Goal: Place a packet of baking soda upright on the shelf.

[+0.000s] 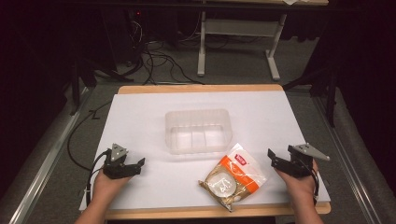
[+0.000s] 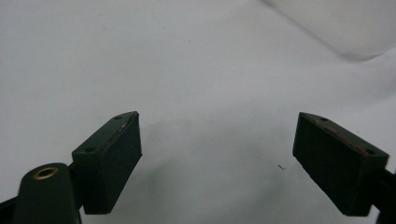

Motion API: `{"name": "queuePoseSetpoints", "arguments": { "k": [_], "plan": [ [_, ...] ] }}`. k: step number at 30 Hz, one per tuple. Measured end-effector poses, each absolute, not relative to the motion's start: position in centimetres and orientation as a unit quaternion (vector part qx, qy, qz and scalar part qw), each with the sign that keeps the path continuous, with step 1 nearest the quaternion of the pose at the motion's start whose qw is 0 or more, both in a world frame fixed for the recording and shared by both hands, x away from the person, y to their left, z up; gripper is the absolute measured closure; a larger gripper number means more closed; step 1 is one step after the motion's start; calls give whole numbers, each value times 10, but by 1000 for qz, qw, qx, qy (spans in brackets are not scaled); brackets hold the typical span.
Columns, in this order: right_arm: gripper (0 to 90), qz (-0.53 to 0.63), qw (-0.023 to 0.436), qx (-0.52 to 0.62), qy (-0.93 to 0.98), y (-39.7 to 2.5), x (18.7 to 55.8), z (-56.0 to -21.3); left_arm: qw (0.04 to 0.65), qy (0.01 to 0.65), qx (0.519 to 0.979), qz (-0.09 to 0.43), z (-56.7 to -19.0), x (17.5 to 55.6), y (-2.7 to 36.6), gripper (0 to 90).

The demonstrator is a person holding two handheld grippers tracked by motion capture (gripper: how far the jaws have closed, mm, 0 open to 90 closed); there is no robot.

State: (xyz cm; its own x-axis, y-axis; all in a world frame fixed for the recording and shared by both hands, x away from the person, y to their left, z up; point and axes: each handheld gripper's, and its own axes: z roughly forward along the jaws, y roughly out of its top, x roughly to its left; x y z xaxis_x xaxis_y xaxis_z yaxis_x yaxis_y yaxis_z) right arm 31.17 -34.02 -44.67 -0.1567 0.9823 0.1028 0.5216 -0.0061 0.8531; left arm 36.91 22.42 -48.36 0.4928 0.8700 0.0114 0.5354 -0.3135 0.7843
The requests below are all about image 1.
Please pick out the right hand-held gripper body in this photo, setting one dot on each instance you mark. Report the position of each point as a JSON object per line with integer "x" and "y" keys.
{"x": 299, "y": 165}

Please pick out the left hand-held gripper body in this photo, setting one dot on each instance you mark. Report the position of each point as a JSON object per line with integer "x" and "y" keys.
{"x": 115, "y": 166}

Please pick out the person's right hand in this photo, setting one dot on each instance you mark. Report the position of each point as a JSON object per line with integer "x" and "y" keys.
{"x": 299, "y": 186}

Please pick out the person's left hand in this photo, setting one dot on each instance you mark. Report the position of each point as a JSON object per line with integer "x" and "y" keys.
{"x": 107, "y": 186}

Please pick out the white table mat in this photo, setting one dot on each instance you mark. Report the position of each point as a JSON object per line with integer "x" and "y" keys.
{"x": 149, "y": 124}

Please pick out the orange and white snack packet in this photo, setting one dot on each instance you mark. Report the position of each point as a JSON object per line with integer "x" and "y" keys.
{"x": 235, "y": 179}

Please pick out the clear plastic container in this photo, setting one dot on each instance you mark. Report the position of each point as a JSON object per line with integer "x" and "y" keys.
{"x": 198, "y": 132}

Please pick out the black metal stand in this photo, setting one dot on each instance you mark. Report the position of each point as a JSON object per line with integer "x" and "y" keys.
{"x": 327, "y": 87}
{"x": 84, "y": 77}

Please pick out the dark computer tower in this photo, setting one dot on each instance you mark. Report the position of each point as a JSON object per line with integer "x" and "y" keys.
{"x": 124, "y": 34}

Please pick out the silver metal rail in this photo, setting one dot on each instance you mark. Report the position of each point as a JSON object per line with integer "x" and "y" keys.
{"x": 348, "y": 155}
{"x": 46, "y": 161}

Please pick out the white metal desk frame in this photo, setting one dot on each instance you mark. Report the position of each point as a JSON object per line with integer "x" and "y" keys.
{"x": 239, "y": 28}

